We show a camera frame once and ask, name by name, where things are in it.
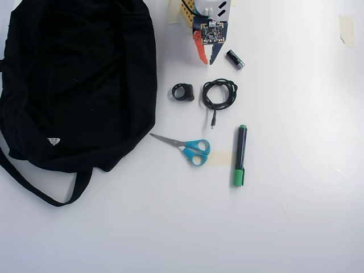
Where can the torn beige masking tape strip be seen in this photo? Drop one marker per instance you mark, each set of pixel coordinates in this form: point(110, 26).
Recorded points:
point(347, 29)

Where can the black cylindrical battery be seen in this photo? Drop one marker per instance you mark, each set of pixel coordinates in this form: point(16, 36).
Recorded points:
point(234, 59)

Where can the long beige masking tape strip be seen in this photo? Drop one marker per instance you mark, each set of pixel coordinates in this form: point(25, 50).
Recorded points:
point(173, 12)

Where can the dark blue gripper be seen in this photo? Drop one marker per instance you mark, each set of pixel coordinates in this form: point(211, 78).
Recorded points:
point(215, 54)

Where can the small beige masking tape piece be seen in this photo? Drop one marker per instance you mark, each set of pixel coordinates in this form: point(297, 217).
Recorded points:
point(220, 158)

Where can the camera circuit board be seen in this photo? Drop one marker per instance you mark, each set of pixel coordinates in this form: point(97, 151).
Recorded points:
point(212, 32)

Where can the green and black marker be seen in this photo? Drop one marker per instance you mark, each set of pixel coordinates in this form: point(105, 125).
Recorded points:
point(240, 148)

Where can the black fabric bag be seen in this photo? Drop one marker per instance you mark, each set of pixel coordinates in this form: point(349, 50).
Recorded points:
point(71, 99)

